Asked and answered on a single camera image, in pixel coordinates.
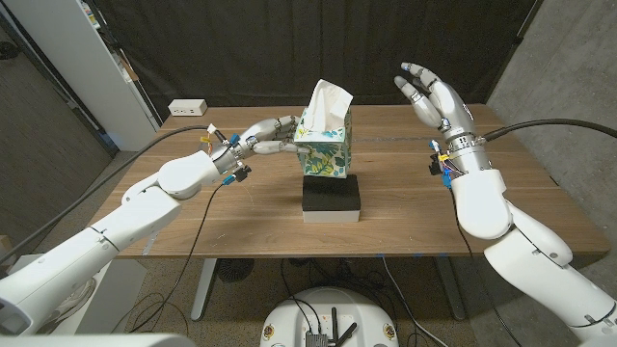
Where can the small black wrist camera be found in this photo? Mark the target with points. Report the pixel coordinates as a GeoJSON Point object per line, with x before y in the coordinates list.
{"type": "Point", "coordinates": [243, 172]}
{"type": "Point", "coordinates": [435, 167]}

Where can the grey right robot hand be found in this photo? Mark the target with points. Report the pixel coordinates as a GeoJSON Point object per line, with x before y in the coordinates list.
{"type": "Point", "coordinates": [450, 111]}

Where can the black backdrop curtain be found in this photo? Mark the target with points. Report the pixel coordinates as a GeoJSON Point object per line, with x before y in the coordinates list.
{"type": "Point", "coordinates": [241, 48]}

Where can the grey table leg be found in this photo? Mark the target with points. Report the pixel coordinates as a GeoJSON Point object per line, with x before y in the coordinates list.
{"type": "Point", "coordinates": [453, 294]}

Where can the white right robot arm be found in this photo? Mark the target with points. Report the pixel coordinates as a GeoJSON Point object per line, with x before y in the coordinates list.
{"type": "Point", "coordinates": [530, 250]}

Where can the teal floral tissue box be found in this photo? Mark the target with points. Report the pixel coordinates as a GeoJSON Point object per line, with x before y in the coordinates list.
{"type": "Point", "coordinates": [328, 161]}

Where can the grey sneaker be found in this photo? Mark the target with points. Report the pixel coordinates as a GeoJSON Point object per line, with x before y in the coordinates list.
{"type": "Point", "coordinates": [77, 301]}

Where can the blue wrist connector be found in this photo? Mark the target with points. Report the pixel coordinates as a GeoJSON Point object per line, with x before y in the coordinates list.
{"type": "Point", "coordinates": [447, 179]}
{"type": "Point", "coordinates": [228, 179]}

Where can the blue right wrist connector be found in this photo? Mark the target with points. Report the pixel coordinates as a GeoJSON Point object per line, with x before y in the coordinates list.
{"type": "Point", "coordinates": [447, 179]}

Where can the white table leg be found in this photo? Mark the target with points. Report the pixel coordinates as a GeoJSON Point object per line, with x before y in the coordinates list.
{"type": "Point", "coordinates": [202, 294]}

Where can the small black left wrist camera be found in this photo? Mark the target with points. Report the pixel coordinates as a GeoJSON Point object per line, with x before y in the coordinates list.
{"type": "Point", "coordinates": [243, 172]}

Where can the white robot torso base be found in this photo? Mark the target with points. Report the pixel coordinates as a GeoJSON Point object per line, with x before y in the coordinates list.
{"type": "Point", "coordinates": [289, 318]}

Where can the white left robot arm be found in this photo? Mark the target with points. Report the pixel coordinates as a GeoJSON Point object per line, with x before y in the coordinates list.
{"type": "Point", "coordinates": [96, 241]}

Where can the black electronics box with antennas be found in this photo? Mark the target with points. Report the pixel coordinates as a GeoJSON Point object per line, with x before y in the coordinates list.
{"type": "Point", "coordinates": [315, 339]}

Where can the blue left wrist connector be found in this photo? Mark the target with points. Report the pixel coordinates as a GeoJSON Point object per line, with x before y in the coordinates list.
{"type": "Point", "coordinates": [228, 179]}

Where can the white power strip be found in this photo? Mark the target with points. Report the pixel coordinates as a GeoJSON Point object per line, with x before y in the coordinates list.
{"type": "Point", "coordinates": [188, 107]}

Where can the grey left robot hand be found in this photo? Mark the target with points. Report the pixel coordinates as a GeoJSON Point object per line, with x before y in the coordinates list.
{"type": "Point", "coordinates": [260, 135]}

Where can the black and white foam block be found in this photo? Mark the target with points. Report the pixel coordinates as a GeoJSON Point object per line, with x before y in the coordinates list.
{"type": "Point", "coordinates": [331, 197]}

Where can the small black right wrist camera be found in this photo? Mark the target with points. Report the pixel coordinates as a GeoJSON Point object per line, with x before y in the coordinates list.
{"type": "Point", "coordinates": [435, 167]}

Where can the round black floor fan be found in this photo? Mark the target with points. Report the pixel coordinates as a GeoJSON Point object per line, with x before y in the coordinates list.
{"type": "Point", "coordinates": [234, 270]}

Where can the cardboard box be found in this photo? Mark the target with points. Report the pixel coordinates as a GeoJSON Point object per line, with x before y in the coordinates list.
{"type": "Point", "coordinates": [4, 243]}

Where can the white cabinet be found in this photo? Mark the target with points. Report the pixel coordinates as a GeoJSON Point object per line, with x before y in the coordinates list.
{"type": "Point", "coordinates": [72, 58]}

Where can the white tissue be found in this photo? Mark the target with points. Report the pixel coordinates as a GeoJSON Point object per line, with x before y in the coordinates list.
{"type": "Point", "coordinates": [325, 103]}

